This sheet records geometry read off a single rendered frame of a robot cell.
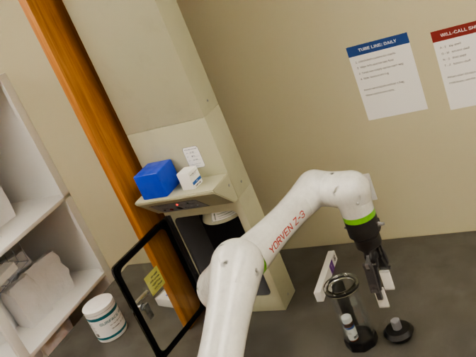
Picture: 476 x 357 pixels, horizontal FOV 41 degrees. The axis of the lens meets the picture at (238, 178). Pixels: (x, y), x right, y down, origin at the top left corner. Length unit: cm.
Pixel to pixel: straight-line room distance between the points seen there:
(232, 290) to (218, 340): 11
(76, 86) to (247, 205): 68
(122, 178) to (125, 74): 37
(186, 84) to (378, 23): 66
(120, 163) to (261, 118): 58
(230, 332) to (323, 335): 81
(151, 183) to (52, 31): 57
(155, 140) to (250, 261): 82
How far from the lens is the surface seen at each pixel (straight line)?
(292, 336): 221
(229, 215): 222
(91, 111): 218
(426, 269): 231
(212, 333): 139
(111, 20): 206
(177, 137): 210
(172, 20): 200
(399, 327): 203
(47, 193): 324
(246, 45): 236
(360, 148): 238
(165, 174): 211
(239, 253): 144
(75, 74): 216
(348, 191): 173
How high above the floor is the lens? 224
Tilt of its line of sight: 21 degrees down
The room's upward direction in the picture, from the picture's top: 23 degrees counter-clockwise
